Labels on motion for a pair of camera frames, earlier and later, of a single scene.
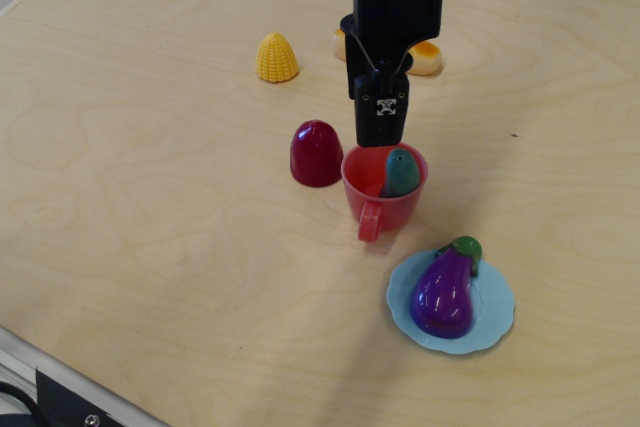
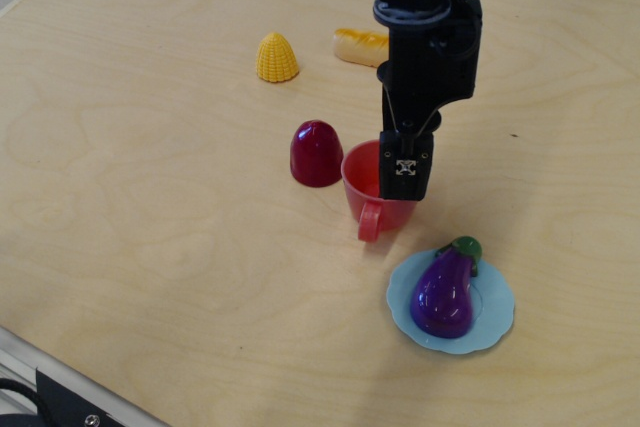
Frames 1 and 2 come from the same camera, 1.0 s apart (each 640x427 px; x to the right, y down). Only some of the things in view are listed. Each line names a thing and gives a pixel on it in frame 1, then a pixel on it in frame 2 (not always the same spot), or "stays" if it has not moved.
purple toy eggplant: (442, 295) stays
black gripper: (397, 0) -> (430, 67)
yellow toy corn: (275, 59) stays
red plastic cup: (364, 170) stays
